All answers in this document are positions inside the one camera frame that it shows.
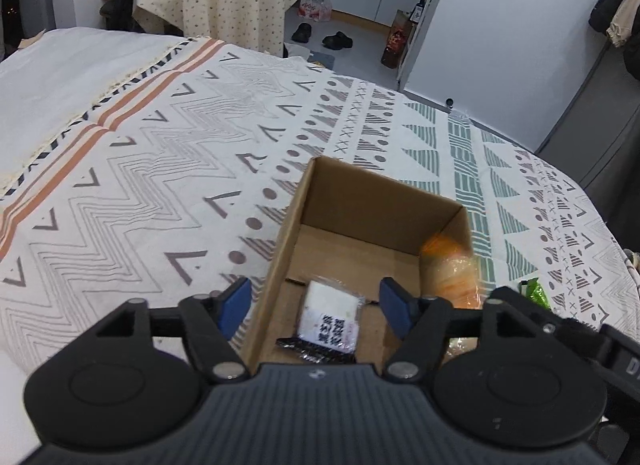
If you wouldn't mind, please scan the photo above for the black slipper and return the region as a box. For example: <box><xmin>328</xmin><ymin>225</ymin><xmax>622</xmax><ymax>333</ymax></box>
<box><xmin>322</xmin><ymin>31</ymin><xmax>354</xmax><ymax>51</ymax></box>
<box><xmin>291</xmin><ymin>23</ymin><xmax>312</xmax><ymax>44</ymax></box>

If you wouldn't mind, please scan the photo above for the right black slipper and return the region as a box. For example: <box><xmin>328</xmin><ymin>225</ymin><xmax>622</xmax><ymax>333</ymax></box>
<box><xmin>322</xmin><ymin>31</ymin><xmax>354</xmax><ymax>51</ymax></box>

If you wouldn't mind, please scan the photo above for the green candy wrapper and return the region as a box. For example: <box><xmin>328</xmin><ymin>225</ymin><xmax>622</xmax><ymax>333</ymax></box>
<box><xmin>518</xmin><ymin>277</ymin><xmax>551</xmax><ymax>310</ymax></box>

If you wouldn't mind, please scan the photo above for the pack of water bottles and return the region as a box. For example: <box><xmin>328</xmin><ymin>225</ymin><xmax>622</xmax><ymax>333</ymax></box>
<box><xmin>297</xmin><ymin>0</ymin><xmax>332</xmax><ymax>22</ymax></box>

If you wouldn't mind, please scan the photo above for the white black snack packet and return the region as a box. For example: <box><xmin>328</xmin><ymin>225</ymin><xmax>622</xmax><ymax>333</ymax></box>
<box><xmin>276</xmin><ymin>279</ymin><xmax>366</xmax><ymax>364</ymax></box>

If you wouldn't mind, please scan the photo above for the left black slipper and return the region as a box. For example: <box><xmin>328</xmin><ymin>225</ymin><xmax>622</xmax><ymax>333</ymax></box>
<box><xmin>291</xmin><ymin>23</ymin><xmax>312</xmax><ymax>44</ymax></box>

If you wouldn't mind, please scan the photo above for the patterned bed blanket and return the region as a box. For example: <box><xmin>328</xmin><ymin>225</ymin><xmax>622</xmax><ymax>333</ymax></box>
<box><xmin>1</xmin><ymin>28</ymin><xmax>639</xmax><ymax>372</ymax></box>

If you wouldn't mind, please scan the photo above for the orange snack packet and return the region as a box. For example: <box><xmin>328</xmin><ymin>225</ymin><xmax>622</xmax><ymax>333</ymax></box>
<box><xmin>420</xmin><ymin>234</ymin><xmax>482</xmax><ymax>309</ymax></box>

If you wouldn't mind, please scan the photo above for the brown cardboard box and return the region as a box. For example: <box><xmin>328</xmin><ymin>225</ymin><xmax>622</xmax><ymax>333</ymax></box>
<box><xmin>241</xmin><ymin>156</ymin><xmax>472</xmax><ymax>370</ymax></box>

